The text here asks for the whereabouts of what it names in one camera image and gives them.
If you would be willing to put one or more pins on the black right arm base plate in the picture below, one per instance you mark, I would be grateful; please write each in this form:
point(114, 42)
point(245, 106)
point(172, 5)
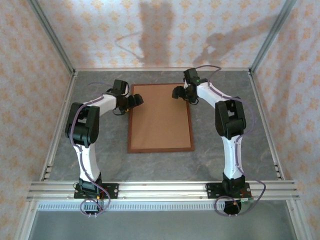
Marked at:
point(211, 191)

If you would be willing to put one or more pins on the grey metal shelf plate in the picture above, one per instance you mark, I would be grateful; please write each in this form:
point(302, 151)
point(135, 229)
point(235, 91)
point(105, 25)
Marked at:
point(162, 225)

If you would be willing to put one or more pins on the thin aluminium table rail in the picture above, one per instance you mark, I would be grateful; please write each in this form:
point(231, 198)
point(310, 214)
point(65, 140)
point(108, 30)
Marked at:
point(162, 69)

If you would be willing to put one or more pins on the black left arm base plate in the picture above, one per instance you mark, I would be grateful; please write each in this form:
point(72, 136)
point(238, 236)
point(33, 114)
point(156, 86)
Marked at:
point(113, 191)

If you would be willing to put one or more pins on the aluminium table side rail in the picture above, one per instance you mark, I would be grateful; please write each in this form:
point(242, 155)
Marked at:
point(55, 142)
point(274, 150)

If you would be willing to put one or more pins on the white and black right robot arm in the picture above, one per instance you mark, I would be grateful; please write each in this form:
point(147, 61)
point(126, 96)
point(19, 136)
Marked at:
point(232, 160)

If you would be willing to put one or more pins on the brown cardboard backing board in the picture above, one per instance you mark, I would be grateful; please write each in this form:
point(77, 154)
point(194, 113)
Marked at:
point(160, 120)

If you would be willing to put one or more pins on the aluminium frame leg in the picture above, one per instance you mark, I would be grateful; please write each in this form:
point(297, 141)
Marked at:
point(298, 222)
point(26, 222)

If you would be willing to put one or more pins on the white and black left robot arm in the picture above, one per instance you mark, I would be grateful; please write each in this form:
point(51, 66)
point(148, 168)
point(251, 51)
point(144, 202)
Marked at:
point(87, 162)

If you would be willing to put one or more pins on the wide aluminium mounting rail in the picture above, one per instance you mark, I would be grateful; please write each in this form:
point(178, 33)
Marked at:
point(162, 191)

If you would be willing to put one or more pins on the small green circuit board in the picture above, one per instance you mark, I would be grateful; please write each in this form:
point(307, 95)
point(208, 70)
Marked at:
point(247, 200)

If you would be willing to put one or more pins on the aluminium cage post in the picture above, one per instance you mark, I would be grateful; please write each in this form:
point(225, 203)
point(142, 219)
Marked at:
point(51, 33)
point(272, 33)

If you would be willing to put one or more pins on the brown wooden picture frame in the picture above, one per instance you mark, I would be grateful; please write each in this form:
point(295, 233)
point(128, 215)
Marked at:
point(160, 150)

